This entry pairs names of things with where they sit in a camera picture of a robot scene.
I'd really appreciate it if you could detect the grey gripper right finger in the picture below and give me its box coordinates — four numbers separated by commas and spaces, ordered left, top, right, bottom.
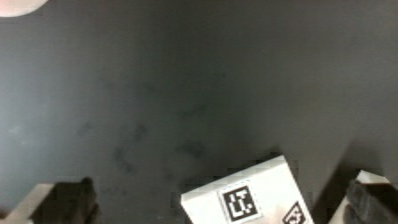
327, 170, 398, 224

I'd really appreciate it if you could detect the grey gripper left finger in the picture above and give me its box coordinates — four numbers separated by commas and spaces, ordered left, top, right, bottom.
0, 177, 101, 224

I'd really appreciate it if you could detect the white lamp base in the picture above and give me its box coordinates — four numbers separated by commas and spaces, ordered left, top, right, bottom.
179, 156, 314, 224

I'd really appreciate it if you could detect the white lamp shade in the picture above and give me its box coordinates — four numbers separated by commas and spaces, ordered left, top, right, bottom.
0, 0, 48, 18

